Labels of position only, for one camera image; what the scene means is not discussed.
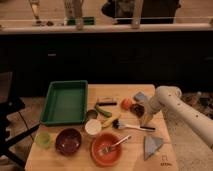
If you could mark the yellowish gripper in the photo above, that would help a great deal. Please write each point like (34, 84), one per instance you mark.
(145, 119)

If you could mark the dark purple grapes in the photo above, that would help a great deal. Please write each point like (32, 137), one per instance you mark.
(137, 109)

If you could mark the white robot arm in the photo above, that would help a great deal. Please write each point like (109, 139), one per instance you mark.
(170, 97)

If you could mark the orange bowl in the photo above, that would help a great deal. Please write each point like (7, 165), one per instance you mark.
(101, 141)

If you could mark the purple bowl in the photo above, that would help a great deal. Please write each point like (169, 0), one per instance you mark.
(68, 142)

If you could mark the blue sponge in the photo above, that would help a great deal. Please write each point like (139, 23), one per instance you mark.
(140, 97)

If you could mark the orange toy fruit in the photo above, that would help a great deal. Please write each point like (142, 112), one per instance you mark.
(126, 104)

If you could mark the grey folded cloth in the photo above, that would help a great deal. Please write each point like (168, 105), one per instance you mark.
(151, 145)

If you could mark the black white dish brush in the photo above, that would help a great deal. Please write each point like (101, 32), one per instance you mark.
(120, 125)

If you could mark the yellow banana toy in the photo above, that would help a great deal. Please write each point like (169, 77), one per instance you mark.
(109, 121)

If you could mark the green cucumber toy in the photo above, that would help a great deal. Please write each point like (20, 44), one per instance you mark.
(103, 112)

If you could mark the white cup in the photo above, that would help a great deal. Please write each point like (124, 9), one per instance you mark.
(93, 127)

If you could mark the small metal cup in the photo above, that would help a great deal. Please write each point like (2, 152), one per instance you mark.
(91, 114)

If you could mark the green plastic tray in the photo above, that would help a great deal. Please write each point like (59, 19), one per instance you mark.
(65, 103)

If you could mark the person in dark clothes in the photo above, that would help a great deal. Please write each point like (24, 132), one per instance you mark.
(153, 11)

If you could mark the light green cup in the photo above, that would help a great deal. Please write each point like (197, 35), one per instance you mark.
(43, 140)

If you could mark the green box on counter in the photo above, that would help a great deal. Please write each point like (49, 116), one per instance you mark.
(81, 21)

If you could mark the black handled tool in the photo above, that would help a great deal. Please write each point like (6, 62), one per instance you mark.
(106, 102)

